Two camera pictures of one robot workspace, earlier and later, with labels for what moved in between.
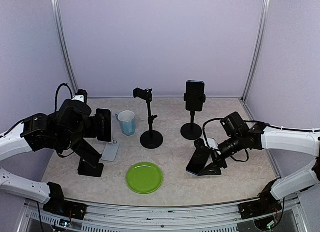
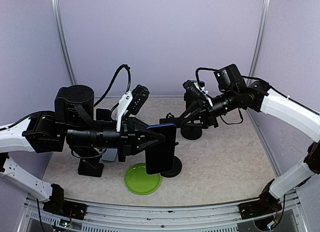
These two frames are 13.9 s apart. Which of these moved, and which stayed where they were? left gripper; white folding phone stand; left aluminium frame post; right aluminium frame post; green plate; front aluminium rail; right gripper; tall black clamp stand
Moved: right gripper; tall black clamp stand; left gripper
Stayed: green plate; right aluminium frame post; white folding phone stand; left aluminium frame post; front aluminium rail
